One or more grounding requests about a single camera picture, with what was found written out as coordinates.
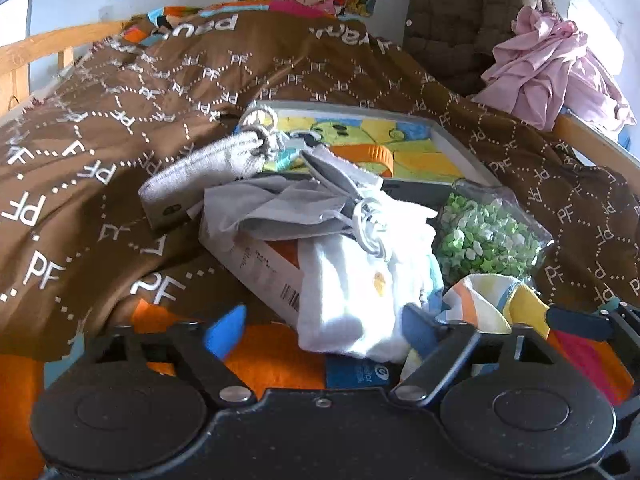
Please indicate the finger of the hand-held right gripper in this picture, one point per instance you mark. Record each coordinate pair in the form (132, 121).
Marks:
(580, 322)

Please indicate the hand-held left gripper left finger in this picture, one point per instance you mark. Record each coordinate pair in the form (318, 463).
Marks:
(225, 332)

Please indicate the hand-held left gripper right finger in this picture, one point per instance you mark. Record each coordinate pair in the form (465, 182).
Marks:
(420, 330)

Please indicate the white cloth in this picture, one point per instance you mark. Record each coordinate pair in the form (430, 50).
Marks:
(345, 300)

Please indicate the bag of green beads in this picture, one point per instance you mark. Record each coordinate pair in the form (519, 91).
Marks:
(480, 240)

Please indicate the grey face mask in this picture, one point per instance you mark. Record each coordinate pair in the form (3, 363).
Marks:
(270, 210)

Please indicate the grey tray with colourful print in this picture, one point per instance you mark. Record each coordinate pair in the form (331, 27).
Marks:
(465, 155)

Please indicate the grey cloth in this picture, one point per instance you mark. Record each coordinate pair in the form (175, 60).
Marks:
(330, 170)

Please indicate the orange bedsheet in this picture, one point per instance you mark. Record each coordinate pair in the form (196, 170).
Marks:
(280, 360)

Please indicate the white box with orange label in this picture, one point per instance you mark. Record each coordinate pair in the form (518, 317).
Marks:
(260, 265)

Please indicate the orange cloth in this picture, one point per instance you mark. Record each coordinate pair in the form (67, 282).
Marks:
(370, 159)

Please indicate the brown printed blanket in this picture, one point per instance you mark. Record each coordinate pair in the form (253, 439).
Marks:
(150, 110)

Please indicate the pink cloth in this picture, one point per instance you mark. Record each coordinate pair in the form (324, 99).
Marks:
(550, 70)

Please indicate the dark brown quilted jacket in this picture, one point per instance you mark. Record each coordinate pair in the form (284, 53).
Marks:
(450, 20)

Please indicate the window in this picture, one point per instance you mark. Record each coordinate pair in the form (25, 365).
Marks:
(15, 10)

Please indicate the wooden bed frame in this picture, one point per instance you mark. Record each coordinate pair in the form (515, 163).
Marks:
(30, 45)

